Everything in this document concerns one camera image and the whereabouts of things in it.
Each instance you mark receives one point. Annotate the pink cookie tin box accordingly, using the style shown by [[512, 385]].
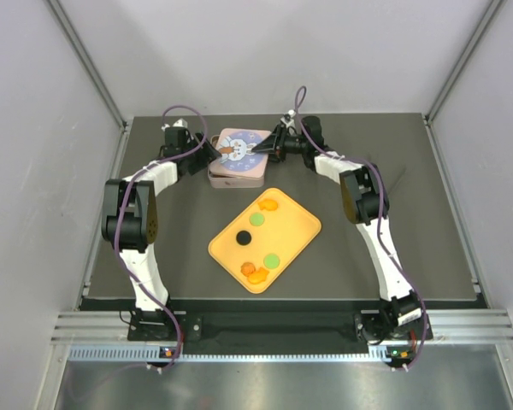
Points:
[[218, 181]]

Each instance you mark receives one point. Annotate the aluminium frame rail front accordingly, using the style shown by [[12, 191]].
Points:
[[103, 336]]

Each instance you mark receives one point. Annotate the green sandwich cookie bottom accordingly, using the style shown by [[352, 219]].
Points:
[[271, 261]]

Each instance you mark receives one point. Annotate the swirl cookie bottom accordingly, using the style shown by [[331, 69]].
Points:
[[247, 269]]

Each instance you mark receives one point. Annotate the yellow plastic tray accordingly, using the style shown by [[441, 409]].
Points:
[[286, 232]]

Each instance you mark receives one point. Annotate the fish shaped cookie bottom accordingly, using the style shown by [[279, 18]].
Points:
[[258, 276]]

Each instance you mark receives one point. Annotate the green sandwich cookie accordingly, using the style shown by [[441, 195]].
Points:
[[257, 219], [271, 261]]

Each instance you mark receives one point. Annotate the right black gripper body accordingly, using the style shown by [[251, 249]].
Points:
[[289, 145]]

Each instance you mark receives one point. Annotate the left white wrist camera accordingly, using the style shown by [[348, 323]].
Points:
[[180, 123]]

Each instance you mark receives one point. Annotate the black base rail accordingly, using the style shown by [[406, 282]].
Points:
[[270, 327]]

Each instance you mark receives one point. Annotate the fish shaped cookie top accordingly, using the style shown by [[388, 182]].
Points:
[[268, 204]]

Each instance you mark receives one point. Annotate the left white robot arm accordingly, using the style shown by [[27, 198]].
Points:
[[130, 225]]

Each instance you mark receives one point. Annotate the fish shaped cookie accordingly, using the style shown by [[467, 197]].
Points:
[[258, 276], [268, 204]]

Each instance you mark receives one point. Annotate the silver tin lid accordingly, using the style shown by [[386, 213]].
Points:
[[237, 158]]

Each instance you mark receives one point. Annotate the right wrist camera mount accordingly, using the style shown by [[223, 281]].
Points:
[[288, 119]]

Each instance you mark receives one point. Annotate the black sandwich cookie left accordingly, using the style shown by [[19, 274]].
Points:
[[243, 238]]

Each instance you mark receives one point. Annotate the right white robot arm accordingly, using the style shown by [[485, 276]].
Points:
[[366, 205]]

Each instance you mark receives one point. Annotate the green sandwich cookie top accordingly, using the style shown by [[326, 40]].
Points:
[[257, 219]]

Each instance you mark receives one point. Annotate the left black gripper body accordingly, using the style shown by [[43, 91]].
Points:
[[191, 153]]

